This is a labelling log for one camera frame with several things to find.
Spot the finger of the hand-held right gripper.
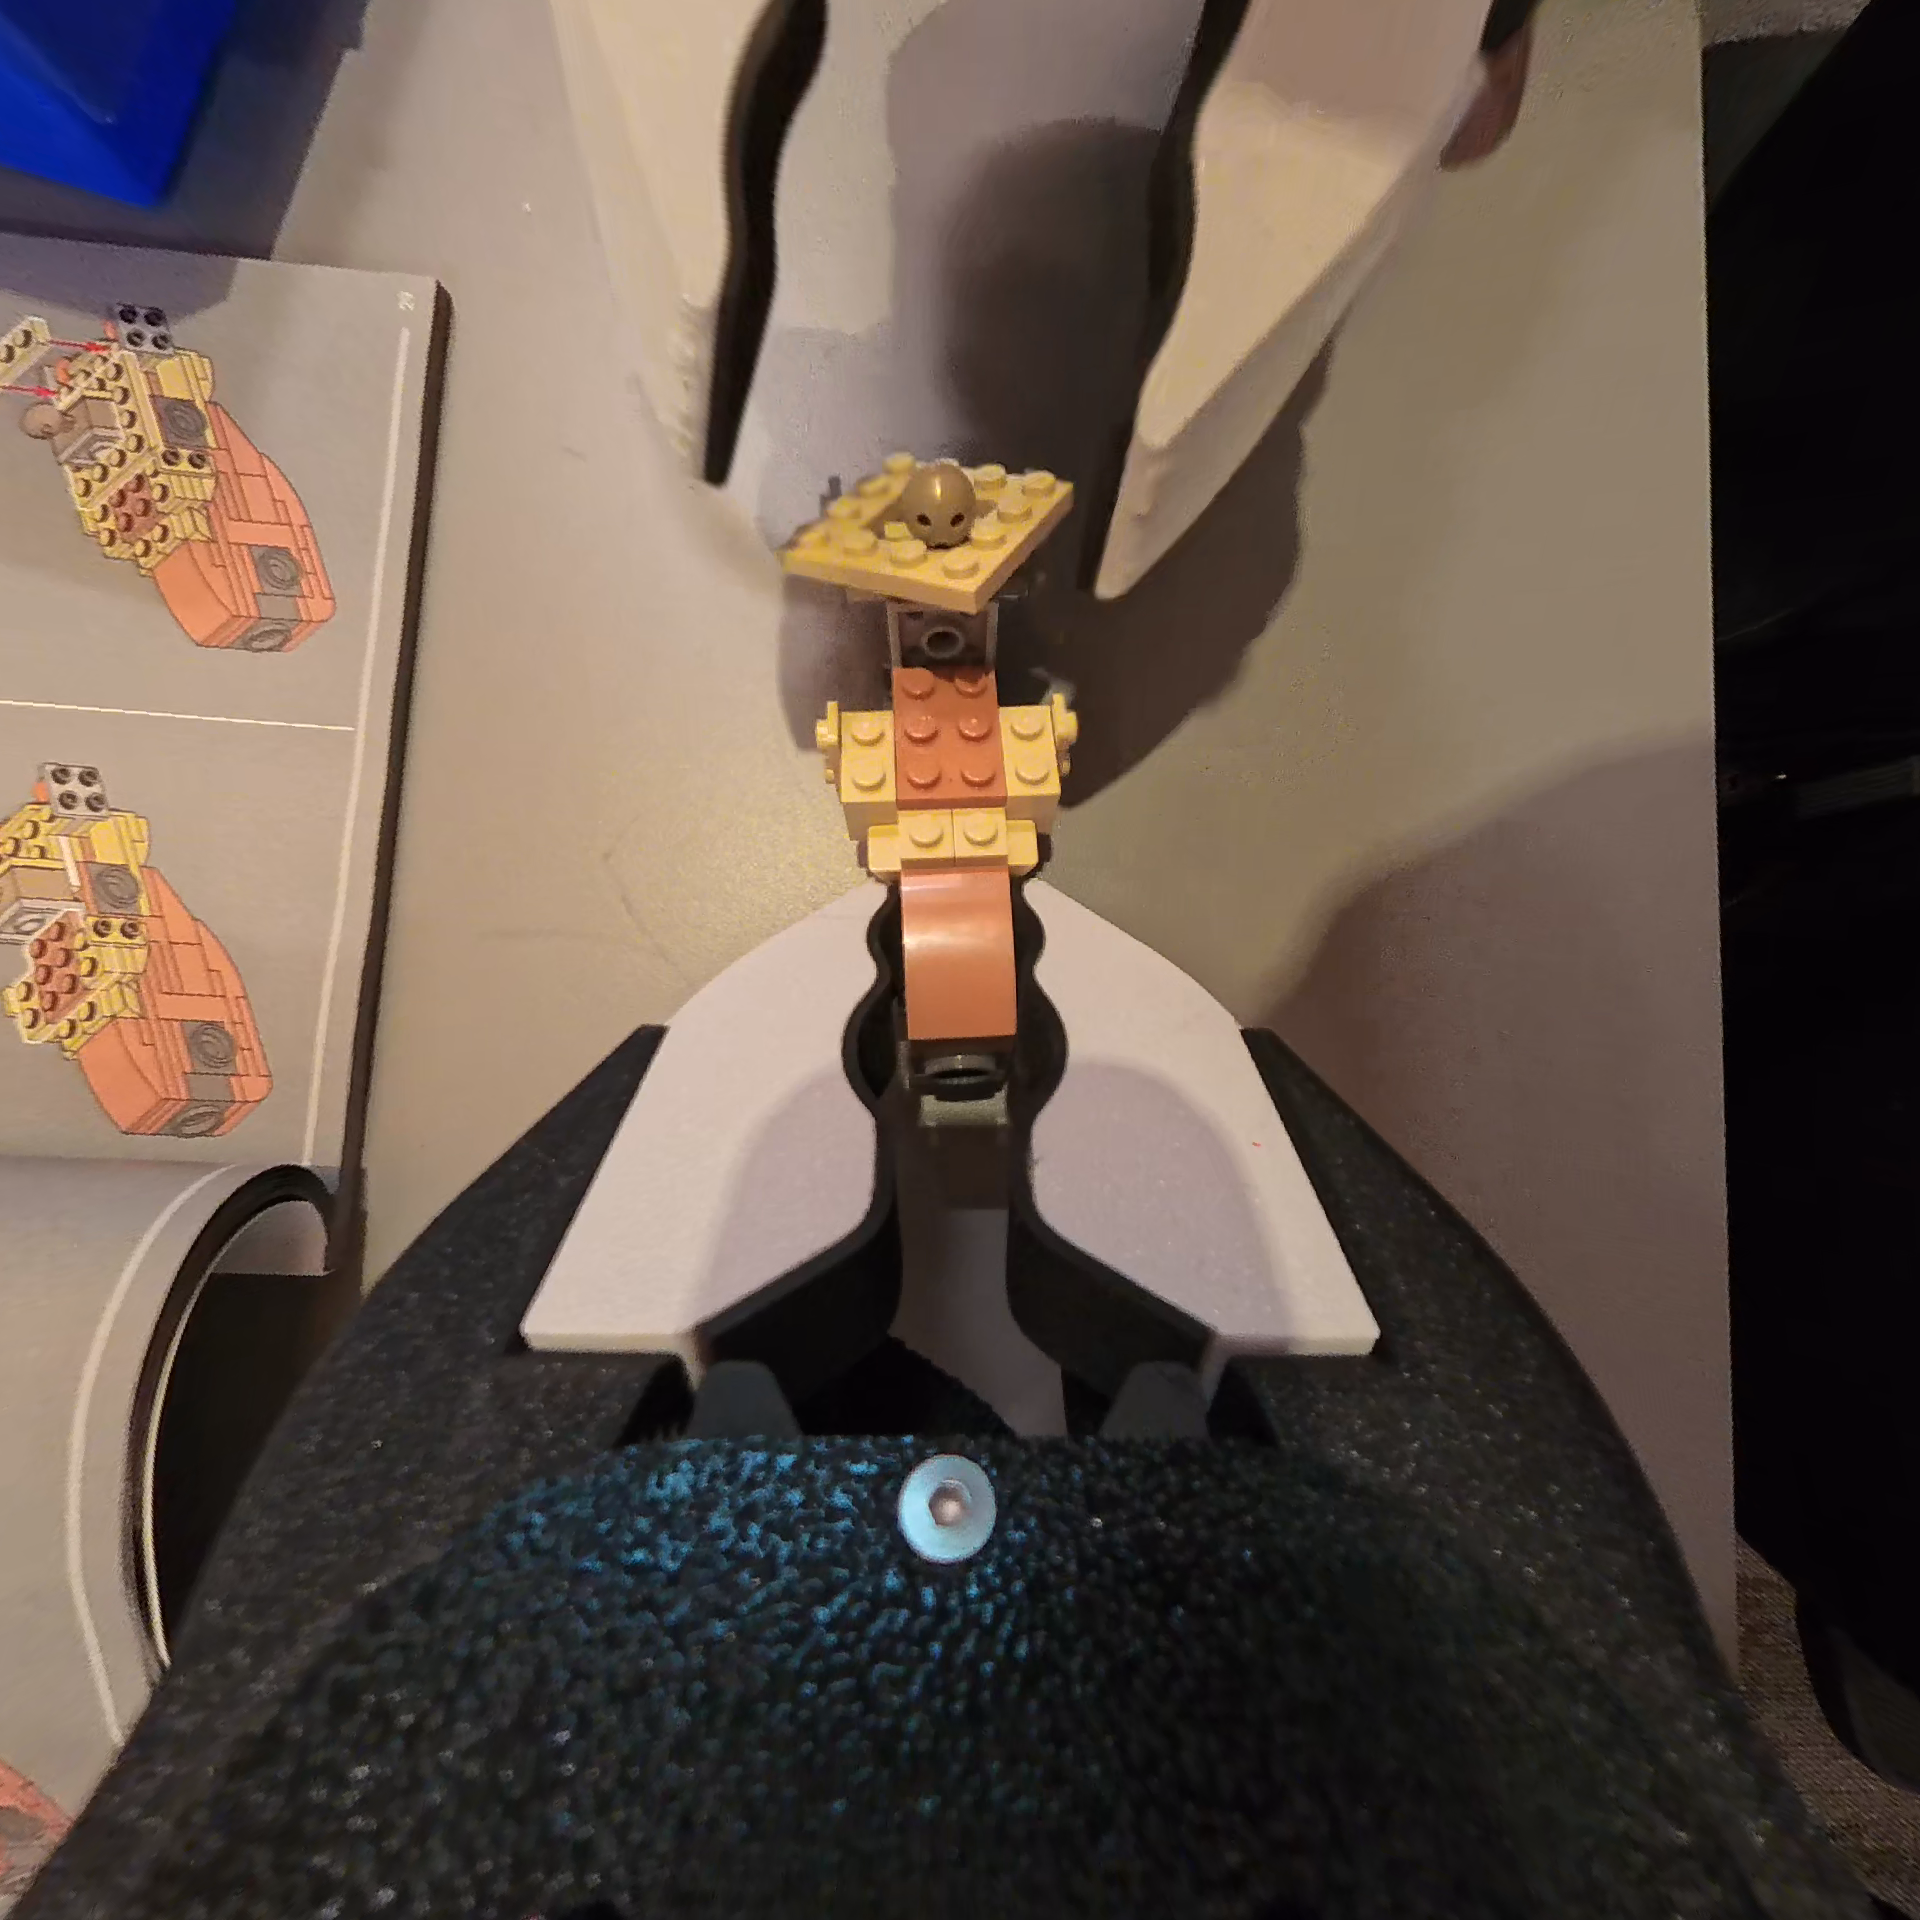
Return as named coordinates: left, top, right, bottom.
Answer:
left=1089, top=0, right=1505, bottom=602
left=553, top=0, right=829, bottom=487

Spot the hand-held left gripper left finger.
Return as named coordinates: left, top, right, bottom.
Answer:
left=515, top=899, right=908, bottom=1387

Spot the tan square frame plate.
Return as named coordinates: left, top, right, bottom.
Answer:
left=779, top=453, right=1081, bottom=615

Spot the tan and orange brick model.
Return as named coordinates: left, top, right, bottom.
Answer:
left=814, top=587, right=1084, bottom=1209

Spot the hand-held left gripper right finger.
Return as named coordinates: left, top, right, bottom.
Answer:
left=1013, top=884, right=1385, bottom=1380

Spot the blue plastic bin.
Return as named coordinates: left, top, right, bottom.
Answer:
left=0, top=0, right=317, bottom=211

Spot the grey instruction booklet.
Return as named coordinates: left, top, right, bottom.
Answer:
left=0, top=232, right=454, bottom=1854

